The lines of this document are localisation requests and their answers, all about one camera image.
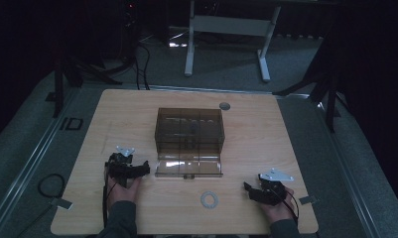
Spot black floor tape marks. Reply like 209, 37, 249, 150
59, 116, 84, 132

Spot brown transparent storage box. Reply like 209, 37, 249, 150
154, 107, 226, 156

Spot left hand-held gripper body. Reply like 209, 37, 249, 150
104, 145, 142, 188

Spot white desk frame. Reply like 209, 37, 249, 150
184, 0, 283, 83

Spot black metal stand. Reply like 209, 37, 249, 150
45, 46, 123, 119
272, 39, 349, 134

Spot person's left hand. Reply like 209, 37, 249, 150
105, 174, 143, 210

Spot left hand-held gripper cable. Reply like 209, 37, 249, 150
101, 169, 119, 229

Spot hand-held gripper cable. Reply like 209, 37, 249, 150
101, 169, 119, 229
275, 188, 301, 227

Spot brown transparent drawer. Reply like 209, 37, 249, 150
154, 151, 224, 180

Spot dark equipment with red light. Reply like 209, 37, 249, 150
118, 0, 142, 63

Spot black floor cables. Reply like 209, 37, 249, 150
100, 34, 191, 91

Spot white ring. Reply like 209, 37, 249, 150
199, 190, 219, 210

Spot person's right hand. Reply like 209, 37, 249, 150
263, 185, 299, 224

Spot black looped floor cable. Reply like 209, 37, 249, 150
17, 173, 66, 238

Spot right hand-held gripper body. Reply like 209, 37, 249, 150
256, 168, 296, 206

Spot right hand-held gripper cable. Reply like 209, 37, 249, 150
275, 188, 301, 227

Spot metal floor rail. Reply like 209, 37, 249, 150
314, 95, 384, 238
0, 86, 81, 232

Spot grey tape strip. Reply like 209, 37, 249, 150
50, 197, 74, 210
298, 195, 319, 205

